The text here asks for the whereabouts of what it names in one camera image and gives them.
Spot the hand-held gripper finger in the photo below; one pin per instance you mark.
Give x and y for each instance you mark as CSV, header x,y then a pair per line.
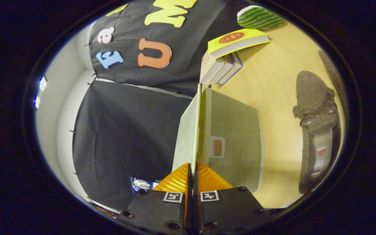
x,y
189,215
197,215

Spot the pale green fabric storage box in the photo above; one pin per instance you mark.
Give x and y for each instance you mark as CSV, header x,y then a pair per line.
x,y
233,130

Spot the brown fuzzy slipper shoe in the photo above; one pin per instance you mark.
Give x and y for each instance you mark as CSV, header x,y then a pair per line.
x,y
312,94
333,75

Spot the blue printed package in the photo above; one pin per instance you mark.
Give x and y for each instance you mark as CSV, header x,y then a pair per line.
x,y
140,184

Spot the black backdrop cloth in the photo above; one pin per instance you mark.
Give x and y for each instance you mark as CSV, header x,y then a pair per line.
x,y
126,130

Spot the white cover book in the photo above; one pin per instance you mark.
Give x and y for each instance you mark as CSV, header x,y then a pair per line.
x,y
222,70

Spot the blue cover book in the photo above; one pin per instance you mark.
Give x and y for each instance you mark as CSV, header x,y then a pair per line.
x,y
233,70

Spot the yellow book with red label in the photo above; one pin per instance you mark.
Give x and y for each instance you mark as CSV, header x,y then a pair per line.
x,y
240,42

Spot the large ceiling light panel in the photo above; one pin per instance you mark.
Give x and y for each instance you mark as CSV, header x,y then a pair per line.
x,y
42,84

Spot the watermelon plush cushion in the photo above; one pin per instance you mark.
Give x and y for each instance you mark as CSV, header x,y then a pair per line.
x,y
259,18

